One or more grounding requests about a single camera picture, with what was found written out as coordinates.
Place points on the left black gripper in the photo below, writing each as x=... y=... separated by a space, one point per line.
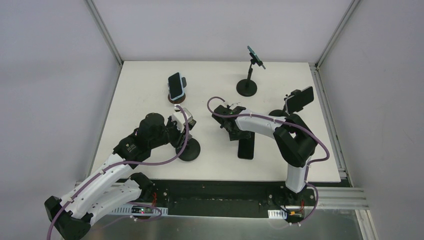
x=180 y=139

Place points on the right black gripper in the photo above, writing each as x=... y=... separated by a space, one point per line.
x=228 y=122

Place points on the black phone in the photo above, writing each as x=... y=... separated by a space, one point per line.
x=246 y=147
x=307 y=96

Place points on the black round-base phone stand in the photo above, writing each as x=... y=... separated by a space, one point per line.
x=192 y=149

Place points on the teal phone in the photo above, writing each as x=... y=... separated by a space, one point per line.
x=255 y=60

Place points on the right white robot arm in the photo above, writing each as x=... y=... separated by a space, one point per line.
x=292 y=136

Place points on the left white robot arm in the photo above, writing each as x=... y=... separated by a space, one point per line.
x=74 y=213

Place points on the brown-base phone holder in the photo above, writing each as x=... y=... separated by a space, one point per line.
x=182 y=98

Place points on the blue-cased phone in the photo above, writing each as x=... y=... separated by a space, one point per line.
x=175 y=86

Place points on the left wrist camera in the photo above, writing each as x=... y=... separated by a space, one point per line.
x=181 y=118

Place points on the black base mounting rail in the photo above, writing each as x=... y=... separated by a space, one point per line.
x=227 y=199

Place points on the left white cable duct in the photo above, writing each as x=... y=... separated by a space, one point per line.
x=136 y=210

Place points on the white cable duct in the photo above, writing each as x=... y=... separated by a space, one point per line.
x=136 y=210
x=277 y=214

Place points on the right white cable duct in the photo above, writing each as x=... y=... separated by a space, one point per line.
x=277 y=214

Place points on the right aluminium frame post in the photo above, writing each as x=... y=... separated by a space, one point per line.
x=337 y=32

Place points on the aluminium frame post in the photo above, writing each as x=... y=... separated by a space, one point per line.
x=98 y=20
x=337 y=32

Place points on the left aluminium frame post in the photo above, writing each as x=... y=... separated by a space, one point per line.
x=98 y=20

